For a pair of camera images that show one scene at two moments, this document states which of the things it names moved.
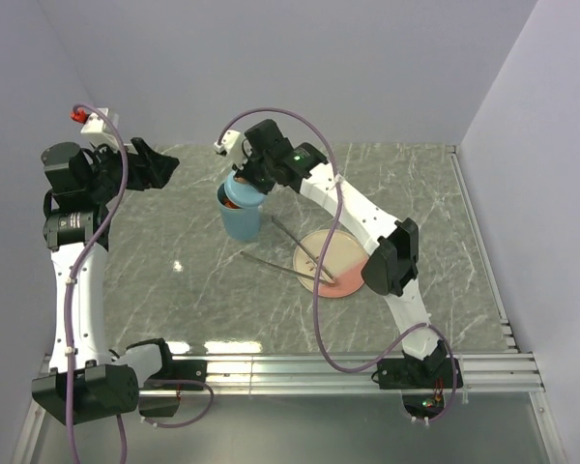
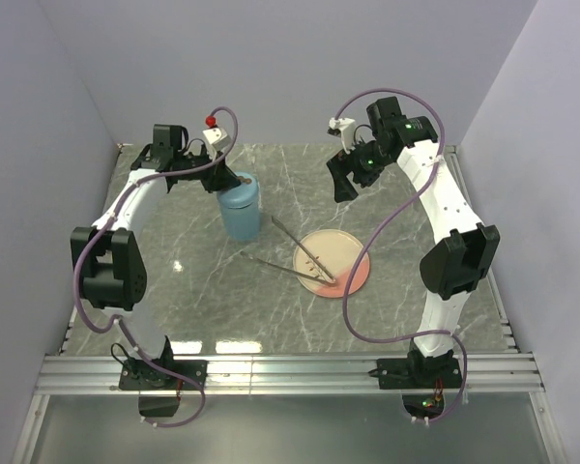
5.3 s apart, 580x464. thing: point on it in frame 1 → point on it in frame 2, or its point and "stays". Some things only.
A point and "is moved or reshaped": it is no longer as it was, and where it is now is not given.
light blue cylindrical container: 240,223 stays
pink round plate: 344,261 stays
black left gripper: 148,168 → 219,177
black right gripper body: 256,172 → 367,157
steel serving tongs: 332,281 stays
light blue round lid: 243,194 is moved or reshaped
